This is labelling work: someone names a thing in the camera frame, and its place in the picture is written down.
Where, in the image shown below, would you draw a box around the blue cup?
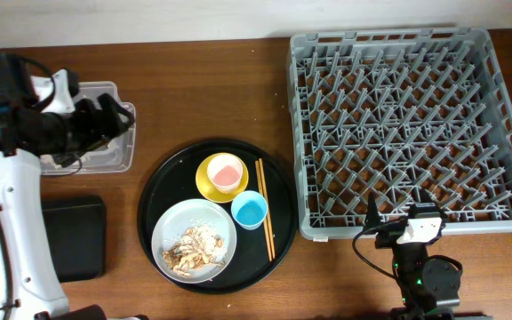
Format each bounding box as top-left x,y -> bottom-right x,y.
231,190 -> 265,230

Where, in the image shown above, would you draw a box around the pink cup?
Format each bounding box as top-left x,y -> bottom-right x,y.
207,153 -> 244,194

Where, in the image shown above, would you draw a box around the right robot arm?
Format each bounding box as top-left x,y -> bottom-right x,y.
352,190 -> 488,320

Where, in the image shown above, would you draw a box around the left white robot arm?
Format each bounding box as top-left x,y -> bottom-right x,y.
0,53 -> 135,319

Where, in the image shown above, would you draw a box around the grey dishwasher rack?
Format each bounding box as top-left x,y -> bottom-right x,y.
286,28 -> 512,242

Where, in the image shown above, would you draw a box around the clear plastic bin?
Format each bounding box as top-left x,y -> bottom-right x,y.
40,81 -> 137,176

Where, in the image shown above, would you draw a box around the black rectangular bin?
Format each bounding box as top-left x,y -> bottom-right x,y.
42,196 -> 107,283

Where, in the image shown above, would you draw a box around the right wooden chopstick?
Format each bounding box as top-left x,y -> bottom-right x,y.
256,158 -> 276,261

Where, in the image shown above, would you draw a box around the wooden chopstick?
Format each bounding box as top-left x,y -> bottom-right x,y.
255,160 -> 274,262
256,158 -> 276,261

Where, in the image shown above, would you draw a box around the left wooden chopstick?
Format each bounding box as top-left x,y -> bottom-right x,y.
255,160 -> 274,262

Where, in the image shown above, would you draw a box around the grey plate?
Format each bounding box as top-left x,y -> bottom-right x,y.
151,199 -> 236,284

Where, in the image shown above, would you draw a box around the round black tray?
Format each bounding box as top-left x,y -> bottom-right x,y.
137,139 -> 298,294

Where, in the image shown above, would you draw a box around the food scraps on plate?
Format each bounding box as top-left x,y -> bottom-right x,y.
162,224 -> 228,277

